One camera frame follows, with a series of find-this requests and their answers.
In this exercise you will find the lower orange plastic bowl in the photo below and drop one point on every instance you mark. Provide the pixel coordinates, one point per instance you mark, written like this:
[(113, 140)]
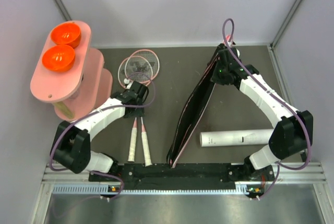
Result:
[(59, 58)]

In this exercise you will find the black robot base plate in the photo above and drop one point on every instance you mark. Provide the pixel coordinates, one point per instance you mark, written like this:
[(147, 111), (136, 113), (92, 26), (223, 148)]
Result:
[(188, 176)]

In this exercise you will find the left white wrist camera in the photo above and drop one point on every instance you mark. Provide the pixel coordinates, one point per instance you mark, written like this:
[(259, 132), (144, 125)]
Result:
[(127, 83)]

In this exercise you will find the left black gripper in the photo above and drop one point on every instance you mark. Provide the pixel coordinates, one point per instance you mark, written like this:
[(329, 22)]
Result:
[(139, 113)]

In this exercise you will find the orange plastic bowl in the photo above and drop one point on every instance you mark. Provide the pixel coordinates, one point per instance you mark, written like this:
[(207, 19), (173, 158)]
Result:
[(67, 33), (59, 58)]

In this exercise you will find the pink badminton racket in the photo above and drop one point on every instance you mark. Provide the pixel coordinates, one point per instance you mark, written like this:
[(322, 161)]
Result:
[(131, 145), (155, 64)]

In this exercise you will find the pink three-tier wooden shelf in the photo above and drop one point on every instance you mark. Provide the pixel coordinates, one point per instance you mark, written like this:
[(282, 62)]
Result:
[(77, 92)]

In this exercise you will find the grey slotted cable duct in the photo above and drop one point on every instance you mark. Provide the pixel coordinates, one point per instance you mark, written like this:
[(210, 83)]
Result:
[(104, 189)]

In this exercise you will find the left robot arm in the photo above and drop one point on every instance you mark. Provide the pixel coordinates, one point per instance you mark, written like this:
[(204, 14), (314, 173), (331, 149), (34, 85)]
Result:
[(72, 142)]

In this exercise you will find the white shuttlecock tube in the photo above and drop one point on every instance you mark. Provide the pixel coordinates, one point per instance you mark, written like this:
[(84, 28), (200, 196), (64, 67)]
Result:
[(235, 138)]

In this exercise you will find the pink SPORT racket bag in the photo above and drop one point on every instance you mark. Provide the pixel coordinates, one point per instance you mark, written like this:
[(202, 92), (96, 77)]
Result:
[(193, 110)]

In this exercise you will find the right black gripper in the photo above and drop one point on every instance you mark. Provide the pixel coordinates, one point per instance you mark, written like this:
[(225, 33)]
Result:
[(214, 77)]

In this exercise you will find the upper orange plastic bowl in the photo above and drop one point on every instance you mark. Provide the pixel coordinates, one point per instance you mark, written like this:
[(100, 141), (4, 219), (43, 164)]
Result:
[(67, 33)]

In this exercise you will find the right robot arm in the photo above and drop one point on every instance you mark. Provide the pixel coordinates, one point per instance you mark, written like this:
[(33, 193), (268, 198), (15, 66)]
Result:
[(292, 129)]

